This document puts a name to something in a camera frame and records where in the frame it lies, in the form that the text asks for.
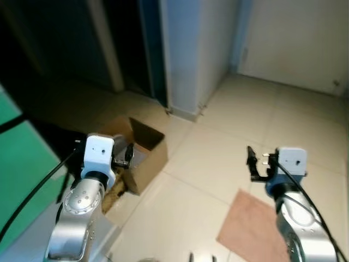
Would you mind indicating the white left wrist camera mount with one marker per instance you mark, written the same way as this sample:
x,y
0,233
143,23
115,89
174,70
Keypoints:
x,y
98,154

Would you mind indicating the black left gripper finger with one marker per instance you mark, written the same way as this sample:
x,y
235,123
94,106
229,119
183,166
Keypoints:
x,y
130,155

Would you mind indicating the green panel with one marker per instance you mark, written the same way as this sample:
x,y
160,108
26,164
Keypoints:
x,y
24,169

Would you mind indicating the brown cardboard box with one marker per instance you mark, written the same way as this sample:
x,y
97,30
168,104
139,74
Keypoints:
x,y
150,158

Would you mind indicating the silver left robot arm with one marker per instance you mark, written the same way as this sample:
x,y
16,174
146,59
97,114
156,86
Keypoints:
x,y
79,218

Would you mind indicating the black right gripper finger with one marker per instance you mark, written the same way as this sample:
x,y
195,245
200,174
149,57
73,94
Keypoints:
x,y
252,161

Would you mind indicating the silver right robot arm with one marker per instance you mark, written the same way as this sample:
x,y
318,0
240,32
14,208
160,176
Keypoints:
x,y
302,229

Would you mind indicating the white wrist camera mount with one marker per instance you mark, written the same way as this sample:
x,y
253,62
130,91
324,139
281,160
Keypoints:
x,y
98,154
292,161

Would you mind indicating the beige door frame post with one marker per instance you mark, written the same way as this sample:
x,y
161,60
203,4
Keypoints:
x,y
107,43

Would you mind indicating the pink floor mat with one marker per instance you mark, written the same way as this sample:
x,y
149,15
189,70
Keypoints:
x,y
248,226

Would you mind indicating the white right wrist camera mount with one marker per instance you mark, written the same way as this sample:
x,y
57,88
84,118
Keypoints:
x,y
292,161

